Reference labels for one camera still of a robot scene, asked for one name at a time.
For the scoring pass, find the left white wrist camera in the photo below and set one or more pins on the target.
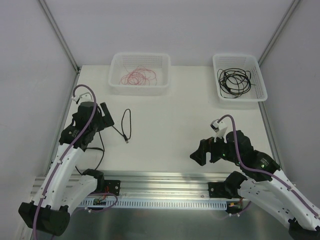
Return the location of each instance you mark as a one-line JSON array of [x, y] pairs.
[[84, 97]]

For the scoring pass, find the white slotted cable duct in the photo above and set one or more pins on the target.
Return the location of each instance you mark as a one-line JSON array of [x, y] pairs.
[[131, 203]]

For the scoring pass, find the black cable gold plug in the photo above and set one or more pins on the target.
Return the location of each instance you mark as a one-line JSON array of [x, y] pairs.
[[234, 82]]

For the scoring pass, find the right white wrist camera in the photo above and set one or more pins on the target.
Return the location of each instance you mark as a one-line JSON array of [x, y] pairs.
[[220, 128]]

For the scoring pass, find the left aluminium frame post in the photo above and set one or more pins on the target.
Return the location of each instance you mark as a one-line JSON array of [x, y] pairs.
[[48, 14]]

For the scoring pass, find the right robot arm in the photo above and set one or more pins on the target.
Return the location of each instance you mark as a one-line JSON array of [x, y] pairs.
[[261, 181]]

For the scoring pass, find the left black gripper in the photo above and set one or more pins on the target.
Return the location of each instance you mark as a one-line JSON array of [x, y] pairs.
[[100, 119]]

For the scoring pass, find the right aluminium frame post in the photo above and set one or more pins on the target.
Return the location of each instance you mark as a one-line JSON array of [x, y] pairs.
[[294, 5]]

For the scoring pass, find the right white plastic basket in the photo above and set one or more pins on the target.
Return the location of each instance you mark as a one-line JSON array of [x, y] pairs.
[[258, 93]]

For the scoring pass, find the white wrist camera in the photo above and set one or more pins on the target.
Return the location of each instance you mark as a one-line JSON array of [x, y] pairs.
[[84, 97], [220, 128]]

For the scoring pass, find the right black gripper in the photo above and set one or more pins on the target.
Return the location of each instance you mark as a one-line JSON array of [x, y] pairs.
[[208, 150]]

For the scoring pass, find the white plastic basket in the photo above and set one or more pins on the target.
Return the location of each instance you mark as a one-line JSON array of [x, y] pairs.
[[140, 74], [258, 93]]

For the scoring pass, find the aluminium mounting rail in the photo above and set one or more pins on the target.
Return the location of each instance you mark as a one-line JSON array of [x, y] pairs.
[[164, 185]]

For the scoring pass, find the aluminium frame post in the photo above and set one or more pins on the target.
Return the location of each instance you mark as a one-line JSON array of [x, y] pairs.
[[48, 14], [294, 5]]

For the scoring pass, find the left white plastic basket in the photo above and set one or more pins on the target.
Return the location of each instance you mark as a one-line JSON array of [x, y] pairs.
[[140, 74]]

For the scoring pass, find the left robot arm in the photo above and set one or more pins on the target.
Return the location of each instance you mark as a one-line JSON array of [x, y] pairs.
[[51, 208]]

